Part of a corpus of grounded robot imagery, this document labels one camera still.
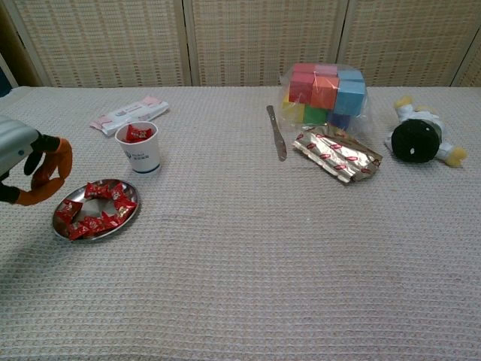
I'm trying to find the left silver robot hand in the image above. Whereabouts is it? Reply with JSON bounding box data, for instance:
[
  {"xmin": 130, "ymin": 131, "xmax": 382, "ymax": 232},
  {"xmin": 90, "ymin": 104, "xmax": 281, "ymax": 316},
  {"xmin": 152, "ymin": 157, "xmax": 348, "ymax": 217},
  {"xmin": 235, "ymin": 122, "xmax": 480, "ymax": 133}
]
[{"xmin": 0, "ymin": 115, "xmax": 74, "ymax": 207}]

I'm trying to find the metal bowl of red candies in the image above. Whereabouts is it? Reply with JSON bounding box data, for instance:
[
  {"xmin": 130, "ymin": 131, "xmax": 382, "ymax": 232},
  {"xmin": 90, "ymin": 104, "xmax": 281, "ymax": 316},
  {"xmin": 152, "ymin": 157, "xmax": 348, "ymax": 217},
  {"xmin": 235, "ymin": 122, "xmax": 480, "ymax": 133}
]
[{"xmin": 52, "ymin": 178, "xmax": 141, "ymax": 242}]

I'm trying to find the white paper cup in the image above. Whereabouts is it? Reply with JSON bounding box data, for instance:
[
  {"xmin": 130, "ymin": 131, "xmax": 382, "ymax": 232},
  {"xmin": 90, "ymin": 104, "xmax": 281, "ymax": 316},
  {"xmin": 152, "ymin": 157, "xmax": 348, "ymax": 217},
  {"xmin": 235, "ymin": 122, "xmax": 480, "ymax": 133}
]
[{"xmin": 114, "ymin": 120, "xmax": 162, "ymax": 177}]

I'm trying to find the brown wooden board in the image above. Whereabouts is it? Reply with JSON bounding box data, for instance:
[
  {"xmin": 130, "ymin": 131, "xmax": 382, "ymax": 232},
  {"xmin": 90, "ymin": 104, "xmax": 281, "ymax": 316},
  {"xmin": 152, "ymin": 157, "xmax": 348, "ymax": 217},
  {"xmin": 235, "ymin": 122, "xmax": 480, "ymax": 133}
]
[{"xmin": 0, "ymin": 0, "xmax": 41, "ymax": 88}]

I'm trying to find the pink white wet wipes pack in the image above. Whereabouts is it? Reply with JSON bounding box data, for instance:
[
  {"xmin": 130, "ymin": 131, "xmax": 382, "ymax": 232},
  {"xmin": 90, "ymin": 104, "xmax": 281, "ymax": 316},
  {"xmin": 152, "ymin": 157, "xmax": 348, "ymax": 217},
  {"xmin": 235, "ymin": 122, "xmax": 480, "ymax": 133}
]
[{"xmin": 89, "ymin": 95, "xmax": 170, "ymax": 137}]

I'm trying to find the bamboo folding screen panel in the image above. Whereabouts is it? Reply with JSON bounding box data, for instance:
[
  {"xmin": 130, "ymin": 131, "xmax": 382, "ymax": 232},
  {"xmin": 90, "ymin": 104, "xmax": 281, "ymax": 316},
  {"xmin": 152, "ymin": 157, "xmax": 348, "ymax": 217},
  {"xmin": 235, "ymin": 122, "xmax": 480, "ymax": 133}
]
[
  {"xmin": 449, "ymin": 26, "xmax": 481, "ymax": 88},
  {"xmin": 336, "ymin": 0, "xmax": 481, "ymax": 88},
  {"xmin": 183, "ymin": 0, "xmax": 349, "ymax": 88},
  {"xmin": 2, "ymin": 0, "xmax": 193, "ymax": 88}
]

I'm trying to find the beige waffle tablecloth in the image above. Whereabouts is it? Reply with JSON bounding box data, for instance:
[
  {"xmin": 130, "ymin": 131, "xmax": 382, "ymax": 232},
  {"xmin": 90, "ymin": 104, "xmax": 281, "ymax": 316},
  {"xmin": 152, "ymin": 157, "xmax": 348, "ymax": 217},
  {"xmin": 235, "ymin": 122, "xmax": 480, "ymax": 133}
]
[{"xmin": 0, "ymin": 85, "xmax": 481, "ymax": 361}]

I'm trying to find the metal butter knife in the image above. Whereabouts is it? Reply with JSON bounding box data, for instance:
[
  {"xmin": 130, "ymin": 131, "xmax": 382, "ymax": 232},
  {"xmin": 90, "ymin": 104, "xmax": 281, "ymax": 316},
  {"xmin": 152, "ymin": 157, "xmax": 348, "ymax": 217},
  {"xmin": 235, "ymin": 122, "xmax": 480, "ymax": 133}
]
[{"xmin": 266, "ymin": 105, "xmax": 288, "ymax": 162}]

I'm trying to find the yellow cube block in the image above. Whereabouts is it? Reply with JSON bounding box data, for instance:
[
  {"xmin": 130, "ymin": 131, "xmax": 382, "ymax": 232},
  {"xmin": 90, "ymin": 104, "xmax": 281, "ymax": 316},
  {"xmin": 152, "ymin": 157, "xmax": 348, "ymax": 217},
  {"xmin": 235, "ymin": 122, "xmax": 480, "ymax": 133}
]
[{"xmin": 281, "ymin": 93, "xmax": 306, "ymax": 123}]

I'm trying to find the red cube block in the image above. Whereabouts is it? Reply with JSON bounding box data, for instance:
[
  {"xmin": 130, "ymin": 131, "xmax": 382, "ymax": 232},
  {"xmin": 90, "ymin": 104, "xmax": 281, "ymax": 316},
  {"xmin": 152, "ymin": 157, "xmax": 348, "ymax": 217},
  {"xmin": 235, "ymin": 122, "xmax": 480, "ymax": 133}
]
[
  {"xmin": 288, "ymin": 71, "xmax": 316, "ymax": 105},
  {"xmin": 292, "ymin": 62, "xmax": 319, "ymax": 75}
]

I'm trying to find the green cube block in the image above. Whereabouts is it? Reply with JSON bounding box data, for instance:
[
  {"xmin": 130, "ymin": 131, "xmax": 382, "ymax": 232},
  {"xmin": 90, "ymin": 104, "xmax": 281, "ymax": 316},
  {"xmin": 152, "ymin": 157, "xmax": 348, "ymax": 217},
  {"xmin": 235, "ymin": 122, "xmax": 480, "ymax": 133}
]
[{"xmin": 302, "ymin": 104, "xmax": 331, "ymax": 126}]

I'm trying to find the orange cube block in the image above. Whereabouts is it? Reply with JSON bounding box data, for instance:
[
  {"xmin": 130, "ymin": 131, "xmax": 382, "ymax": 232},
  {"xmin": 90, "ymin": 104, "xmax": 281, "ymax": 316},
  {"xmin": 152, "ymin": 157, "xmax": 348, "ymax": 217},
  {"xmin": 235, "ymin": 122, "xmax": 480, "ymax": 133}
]
[{"xmin": 310, "ymin": 76, "xmax": 340, "ymax": 110}]

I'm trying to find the pink cube block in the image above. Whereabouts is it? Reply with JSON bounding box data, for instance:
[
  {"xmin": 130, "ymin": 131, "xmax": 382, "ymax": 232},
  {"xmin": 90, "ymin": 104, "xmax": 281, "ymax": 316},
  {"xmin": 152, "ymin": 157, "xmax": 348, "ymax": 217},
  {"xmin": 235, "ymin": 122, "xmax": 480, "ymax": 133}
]
[{"xmin": 313, "ymin": 62, "xmax": 339, "ymax": 78}]

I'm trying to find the gold foil snack wrapper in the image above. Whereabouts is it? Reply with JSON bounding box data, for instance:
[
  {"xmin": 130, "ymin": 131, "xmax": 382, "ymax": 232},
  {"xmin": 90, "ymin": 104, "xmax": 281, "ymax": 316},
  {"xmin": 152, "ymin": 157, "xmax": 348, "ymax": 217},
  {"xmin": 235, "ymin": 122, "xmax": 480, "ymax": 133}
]
[{"xmin": 292, "ymin": 126, "xmax": 384, "ymax": 184}]

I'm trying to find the dark blue cube block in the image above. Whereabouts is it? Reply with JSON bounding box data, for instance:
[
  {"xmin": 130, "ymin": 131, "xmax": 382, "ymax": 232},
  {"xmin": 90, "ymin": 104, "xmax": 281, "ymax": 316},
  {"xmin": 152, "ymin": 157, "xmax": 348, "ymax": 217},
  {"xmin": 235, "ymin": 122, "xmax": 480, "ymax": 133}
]
[{"xmin": 326, "ymin": 111, "xmax": 352, "ymax": 131}]

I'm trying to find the light blue cube block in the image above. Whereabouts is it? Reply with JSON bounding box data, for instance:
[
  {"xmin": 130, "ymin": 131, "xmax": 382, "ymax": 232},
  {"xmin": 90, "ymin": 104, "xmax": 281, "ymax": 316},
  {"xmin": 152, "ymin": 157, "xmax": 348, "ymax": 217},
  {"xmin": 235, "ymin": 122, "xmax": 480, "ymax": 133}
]
[
  {"xmin": 333, "ymin": 80, "xmax": 368, "ymax": 117},
  {"xmin": 337, "ymin": 68, "xmax": 365, "ymax": 83}
]

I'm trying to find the clear plastic bag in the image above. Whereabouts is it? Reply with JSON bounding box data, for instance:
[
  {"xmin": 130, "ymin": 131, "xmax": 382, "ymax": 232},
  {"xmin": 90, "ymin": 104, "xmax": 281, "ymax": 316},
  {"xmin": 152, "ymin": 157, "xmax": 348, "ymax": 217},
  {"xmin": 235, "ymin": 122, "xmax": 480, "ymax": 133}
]
[{"xmin": 278, "ymin": 62, "xmax": 373, "ymax": 136}]

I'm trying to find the black-headed plush doll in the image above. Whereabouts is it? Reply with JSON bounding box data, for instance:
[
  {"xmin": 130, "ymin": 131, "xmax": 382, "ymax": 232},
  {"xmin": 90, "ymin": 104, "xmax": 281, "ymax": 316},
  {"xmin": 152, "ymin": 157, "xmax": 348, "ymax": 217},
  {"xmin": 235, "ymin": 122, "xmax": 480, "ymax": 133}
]
[{"xmin": 383, "ymin": 96, "xmax": 468, "ymax": 168}]

